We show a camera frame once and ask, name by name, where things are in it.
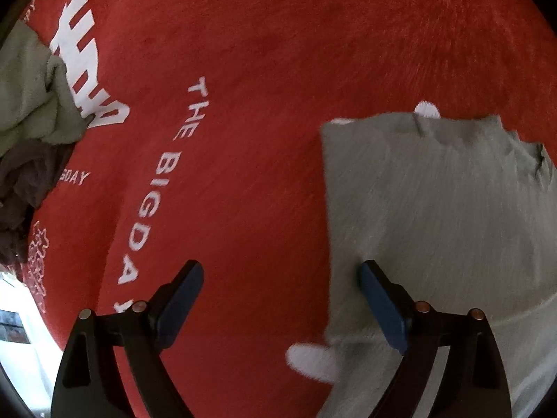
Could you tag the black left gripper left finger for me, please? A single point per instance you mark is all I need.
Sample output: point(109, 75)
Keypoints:
point(89, 383)

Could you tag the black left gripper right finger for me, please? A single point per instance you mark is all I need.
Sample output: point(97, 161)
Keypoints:
point(474, 382)

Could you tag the grey small garment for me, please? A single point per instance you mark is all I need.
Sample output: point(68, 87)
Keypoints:
point(462, 214)

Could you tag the dark brown crumpled garment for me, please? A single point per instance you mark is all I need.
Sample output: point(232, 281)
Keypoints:
point(29, 171)

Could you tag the olive green crumpled garment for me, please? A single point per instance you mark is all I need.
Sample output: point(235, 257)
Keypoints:
point(36, 99)

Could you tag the red printed blanket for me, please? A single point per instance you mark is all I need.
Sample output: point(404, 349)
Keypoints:
point(205, 144)

